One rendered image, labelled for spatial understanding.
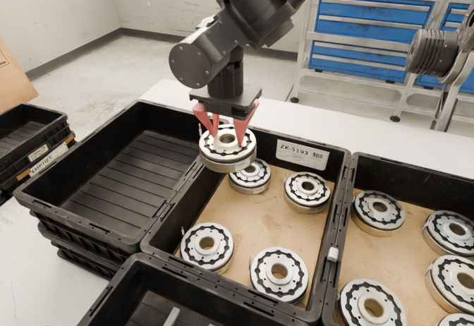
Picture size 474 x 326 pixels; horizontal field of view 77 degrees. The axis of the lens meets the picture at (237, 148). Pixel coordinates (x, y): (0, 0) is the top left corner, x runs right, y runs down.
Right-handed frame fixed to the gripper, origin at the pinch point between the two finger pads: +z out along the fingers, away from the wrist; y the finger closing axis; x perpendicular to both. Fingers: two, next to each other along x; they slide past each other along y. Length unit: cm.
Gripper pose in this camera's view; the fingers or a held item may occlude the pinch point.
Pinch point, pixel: (227, 135)
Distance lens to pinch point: 52.6
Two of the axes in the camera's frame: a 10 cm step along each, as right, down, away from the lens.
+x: 4.0, -5.9, 7.0
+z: 0.2, 7.7, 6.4
